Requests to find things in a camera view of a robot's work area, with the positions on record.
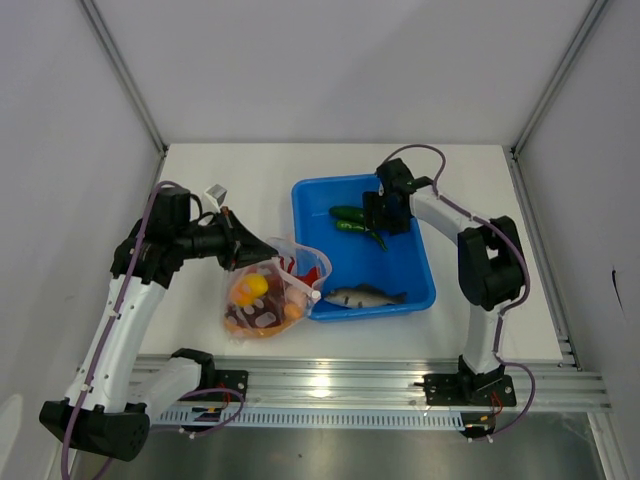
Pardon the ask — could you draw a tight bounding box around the red lobster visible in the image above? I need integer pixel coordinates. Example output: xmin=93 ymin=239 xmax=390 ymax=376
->
xmin=224 ymin=254 xmax=322 ymax=326

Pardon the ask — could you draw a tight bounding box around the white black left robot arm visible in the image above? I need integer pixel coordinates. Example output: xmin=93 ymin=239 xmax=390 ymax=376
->
xmin=39 ymin=181 xmax=277 ymax=461

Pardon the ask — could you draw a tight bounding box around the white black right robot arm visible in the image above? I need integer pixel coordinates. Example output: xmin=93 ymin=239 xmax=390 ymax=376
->
xmin=363 ymin=158 xmax=530 ymax=404

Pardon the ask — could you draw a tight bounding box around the raw steak slice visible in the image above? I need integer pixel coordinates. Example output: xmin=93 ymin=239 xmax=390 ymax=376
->
xmin=223 ymin=294 xmax=305 ymax=339

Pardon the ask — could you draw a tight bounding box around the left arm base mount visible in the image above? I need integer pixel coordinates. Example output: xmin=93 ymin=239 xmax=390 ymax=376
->
xmin=180 ymin=369 xmax=249 ymax=404

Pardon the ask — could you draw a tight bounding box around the clear pink-dotted zip bag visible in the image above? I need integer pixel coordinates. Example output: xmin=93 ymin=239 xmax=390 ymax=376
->
xmin=223 ymin=237 xmax=332 ymax=340

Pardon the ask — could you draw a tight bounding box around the beige egg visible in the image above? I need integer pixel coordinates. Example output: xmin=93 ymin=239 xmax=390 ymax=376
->
xmin=286 ymin=288 xmax=307 ymax=310

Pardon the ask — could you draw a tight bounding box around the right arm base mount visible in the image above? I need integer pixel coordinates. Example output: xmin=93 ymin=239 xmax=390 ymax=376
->
xmin=414 ymin=371 xmax=517 ymax=407

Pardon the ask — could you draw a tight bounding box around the green chili pepper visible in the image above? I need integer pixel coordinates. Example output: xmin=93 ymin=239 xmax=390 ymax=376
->
xmin=334 ymin=220 xmax=388 ymax=251

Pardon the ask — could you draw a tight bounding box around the yellow mango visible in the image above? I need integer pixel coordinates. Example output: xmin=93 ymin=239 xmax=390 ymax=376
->
xmin=228 ymin=273 xmax=269 ymax=308

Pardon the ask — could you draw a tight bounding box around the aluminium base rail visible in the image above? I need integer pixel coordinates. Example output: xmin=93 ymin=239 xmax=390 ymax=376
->
xmin=215 ymin=356 xmax=612 ymax=413

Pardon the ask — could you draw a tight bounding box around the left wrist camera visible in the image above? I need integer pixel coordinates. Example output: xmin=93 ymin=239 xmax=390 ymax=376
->
xmin=201 ymin=184 xmax=227 ymax=213

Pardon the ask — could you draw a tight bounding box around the green cucumber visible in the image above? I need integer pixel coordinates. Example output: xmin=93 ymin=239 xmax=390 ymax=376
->
xmin=329 ymin=205 xmax=365 ymax=224

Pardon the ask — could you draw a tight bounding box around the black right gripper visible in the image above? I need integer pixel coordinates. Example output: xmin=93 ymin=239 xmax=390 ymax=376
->
xmin=363 ymin=191 xmax=411 ymax=237

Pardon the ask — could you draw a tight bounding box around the grey fish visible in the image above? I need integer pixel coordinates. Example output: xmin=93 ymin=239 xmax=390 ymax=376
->
xmin=323 ymin=284 xmax=407 ymax=309

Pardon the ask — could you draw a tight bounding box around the white slotted cable duct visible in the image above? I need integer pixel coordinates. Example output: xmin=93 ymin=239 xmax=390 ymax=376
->
xmin=154 ymin=405 xmax=464 ymax=431

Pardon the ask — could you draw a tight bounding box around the blue plastic bin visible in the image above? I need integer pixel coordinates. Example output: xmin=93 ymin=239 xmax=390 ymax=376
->
xmin=291 ymin=174 xmax=436 ymax=323

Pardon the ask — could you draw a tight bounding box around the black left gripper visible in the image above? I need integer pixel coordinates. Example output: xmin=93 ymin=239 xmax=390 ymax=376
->
xmin=176 ymin=206 xmax=278 ymax=272

